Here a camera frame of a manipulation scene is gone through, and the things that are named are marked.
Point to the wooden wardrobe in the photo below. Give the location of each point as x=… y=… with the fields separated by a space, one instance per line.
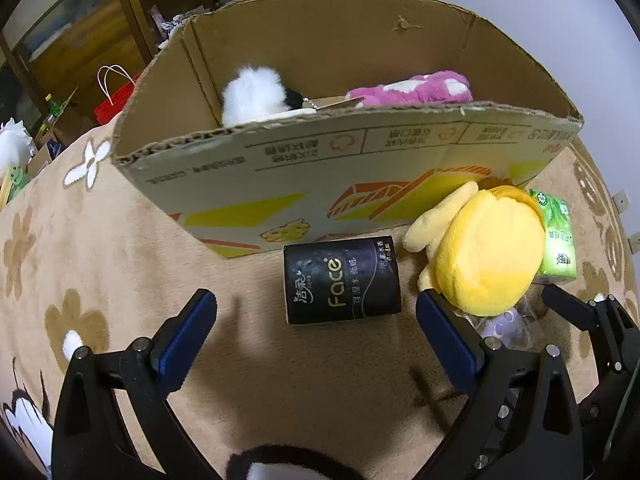
x=75 y=35

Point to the pink plush toy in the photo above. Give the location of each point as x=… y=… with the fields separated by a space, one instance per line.
x=425 y=90

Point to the beige flower printed blanket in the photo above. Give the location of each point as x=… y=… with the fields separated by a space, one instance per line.
x=125 y=260

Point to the green and yellow toy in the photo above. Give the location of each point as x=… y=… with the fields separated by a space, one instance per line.
x=12 y=182

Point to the red gift bag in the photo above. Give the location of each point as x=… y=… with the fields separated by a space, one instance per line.
x=112 y=107

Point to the green bottle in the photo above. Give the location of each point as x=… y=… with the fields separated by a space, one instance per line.
x=54 y=104

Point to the black tissue pack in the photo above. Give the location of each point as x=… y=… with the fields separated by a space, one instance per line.
x=340 y=280

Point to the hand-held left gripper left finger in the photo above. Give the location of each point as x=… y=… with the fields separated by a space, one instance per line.
x=187 y=345

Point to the green tissue pack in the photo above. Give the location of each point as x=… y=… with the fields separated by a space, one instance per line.
x=557 y=240

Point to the cardboard box with bottles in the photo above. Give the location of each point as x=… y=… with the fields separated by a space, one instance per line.
x=55 y=130

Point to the white wall socket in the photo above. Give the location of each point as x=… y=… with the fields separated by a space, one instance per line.
x=634 y=244
x=620 y=199

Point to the white round plush toy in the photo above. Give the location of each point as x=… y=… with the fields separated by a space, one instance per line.
x=12 y=145

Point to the printed cardboard box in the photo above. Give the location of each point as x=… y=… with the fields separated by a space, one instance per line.
x=300 y=180

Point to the white fluffy plush toy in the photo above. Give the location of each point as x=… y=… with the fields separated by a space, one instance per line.
x=250 y=95

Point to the clear plastic bag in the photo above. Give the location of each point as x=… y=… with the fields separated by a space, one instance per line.
x=505 y=322

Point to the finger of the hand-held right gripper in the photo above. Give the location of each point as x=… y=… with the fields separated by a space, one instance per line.
x=570 y=305

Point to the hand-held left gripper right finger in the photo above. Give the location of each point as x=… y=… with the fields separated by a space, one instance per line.
x=445 y=345

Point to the yellow plush toy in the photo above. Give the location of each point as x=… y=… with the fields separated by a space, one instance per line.
x=485 y=250

